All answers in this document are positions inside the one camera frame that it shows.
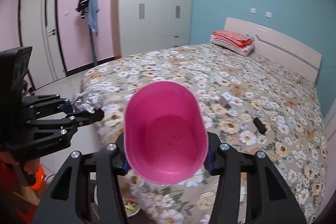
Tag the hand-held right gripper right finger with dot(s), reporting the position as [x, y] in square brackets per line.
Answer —
[209, 163]

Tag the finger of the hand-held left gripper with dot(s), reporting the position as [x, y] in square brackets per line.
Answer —
[86, 117]
[67, 107]

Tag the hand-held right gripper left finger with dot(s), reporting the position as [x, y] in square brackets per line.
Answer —
[124, 166]

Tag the silvery plastic wrapper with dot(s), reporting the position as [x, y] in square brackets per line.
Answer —
[88, 102]

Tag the cream round trash bin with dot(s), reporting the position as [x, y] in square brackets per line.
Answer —
[130, 207]

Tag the pink plastic cup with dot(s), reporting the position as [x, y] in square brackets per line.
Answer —
[165, 134]

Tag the person's left hand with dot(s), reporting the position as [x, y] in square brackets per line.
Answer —
[29, 167]

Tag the black cylindrical object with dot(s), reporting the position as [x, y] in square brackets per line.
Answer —
[260, 125]

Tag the small white box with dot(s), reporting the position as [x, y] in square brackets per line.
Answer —
[225, 99]

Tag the blue coat rack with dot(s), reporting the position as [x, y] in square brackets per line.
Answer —
[92, 45]

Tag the orange plastic object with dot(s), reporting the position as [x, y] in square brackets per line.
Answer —
[39, 179]

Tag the black hanging garment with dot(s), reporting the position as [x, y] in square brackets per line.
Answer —
[83, 2]

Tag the bed with floral cover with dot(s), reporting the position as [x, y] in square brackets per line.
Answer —
[262, 77]

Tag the blue hanging garment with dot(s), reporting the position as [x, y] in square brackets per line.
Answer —
[93, 8]

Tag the folded red blanket on pillow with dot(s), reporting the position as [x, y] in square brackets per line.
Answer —
[248, 52]

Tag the white door with dark frame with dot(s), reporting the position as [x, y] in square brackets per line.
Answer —
[52, 50]

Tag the cream wooden bed frame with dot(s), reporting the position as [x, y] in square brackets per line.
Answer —
[275, 40]

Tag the white wall switch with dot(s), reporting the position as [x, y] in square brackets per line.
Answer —
[253, 10]
[268, 14]

